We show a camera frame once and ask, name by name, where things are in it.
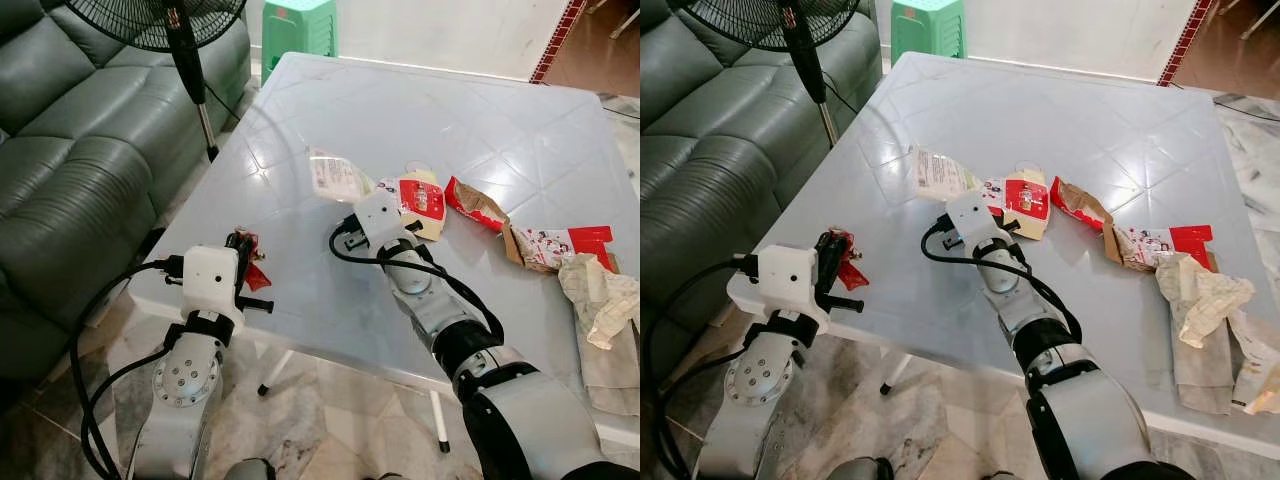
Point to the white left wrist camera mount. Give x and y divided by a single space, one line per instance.
790 285
208 280

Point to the crumpled cream paper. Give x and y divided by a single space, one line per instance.
1205 295
600 295

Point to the brown red flattened carton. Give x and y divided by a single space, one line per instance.
1160 245
560 245

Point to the cream translucent paper bag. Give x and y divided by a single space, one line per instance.
1260 365

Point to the red foil wrapper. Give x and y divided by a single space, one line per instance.
260 278
855 272

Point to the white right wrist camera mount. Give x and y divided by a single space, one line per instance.
975 218
378 218

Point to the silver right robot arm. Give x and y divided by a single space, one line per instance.
430 300
1030 310

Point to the red brown torn carton piece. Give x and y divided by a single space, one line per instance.
1080 203
475 203

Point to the red brick door strip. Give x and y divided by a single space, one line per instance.
1184 40
557 40

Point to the green plastic stool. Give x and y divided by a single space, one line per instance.
300 35
928 30

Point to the grey green leather sofa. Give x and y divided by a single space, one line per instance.
80 170
710 170

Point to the white green snack packet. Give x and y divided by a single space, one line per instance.
338 178
940 176

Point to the white table leg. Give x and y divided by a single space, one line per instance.
439 420
277 372
897 372

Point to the grey brown paper sheet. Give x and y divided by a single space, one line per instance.
1200 375
612 375

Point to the grey robot leg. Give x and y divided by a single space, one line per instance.
250 470
872 470

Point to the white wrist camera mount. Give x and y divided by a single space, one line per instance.
378 218
975 218
790 285
208 280

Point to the black standing fan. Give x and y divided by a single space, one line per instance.
800 45
185 45

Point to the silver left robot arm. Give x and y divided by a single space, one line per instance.
755 380
185 380

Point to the red white torn carton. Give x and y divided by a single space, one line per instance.
1028 200
422 200

